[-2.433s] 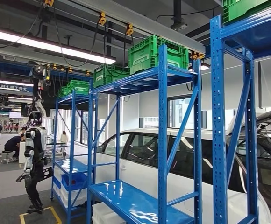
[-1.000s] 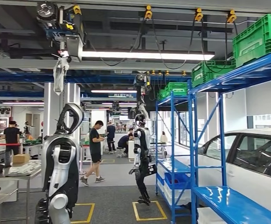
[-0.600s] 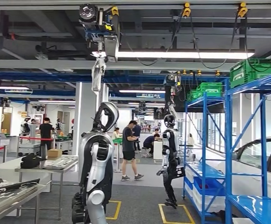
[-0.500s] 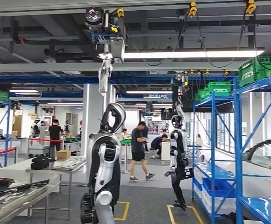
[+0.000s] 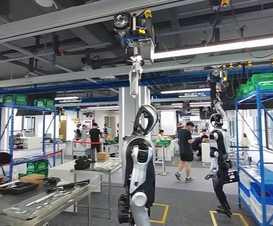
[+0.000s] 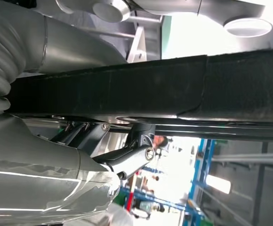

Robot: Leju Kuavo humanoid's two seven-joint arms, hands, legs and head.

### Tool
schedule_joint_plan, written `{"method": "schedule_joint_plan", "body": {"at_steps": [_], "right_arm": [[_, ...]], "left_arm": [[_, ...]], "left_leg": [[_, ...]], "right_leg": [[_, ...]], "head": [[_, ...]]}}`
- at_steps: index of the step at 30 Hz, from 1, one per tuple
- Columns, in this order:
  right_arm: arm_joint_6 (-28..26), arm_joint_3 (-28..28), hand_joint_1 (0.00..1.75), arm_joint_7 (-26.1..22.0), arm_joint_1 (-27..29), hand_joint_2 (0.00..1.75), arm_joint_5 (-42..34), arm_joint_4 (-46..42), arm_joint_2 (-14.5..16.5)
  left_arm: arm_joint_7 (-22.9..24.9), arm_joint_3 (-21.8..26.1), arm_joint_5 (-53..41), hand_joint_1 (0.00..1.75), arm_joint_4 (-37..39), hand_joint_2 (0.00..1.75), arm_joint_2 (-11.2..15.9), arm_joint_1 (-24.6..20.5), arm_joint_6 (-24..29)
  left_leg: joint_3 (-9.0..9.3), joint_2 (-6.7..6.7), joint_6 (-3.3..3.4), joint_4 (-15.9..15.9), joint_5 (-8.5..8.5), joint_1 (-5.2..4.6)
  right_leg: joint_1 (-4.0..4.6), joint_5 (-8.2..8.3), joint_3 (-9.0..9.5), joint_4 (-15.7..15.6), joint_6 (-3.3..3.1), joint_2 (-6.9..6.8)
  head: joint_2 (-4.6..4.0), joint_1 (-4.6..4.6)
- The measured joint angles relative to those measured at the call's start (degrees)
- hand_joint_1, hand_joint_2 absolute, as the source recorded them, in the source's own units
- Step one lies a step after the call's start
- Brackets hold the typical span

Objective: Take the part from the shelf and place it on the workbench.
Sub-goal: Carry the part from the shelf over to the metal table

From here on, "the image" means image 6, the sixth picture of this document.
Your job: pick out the blue metal shelf rack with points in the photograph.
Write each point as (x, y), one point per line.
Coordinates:
(204, 162)

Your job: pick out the person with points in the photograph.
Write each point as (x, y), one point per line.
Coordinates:
(160, 142)

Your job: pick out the long ceiling light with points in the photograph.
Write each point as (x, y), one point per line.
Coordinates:
(219, 184)

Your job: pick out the silver robot body segment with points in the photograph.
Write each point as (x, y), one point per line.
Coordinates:
(68, 46)
(248, 26)
(110, 11)

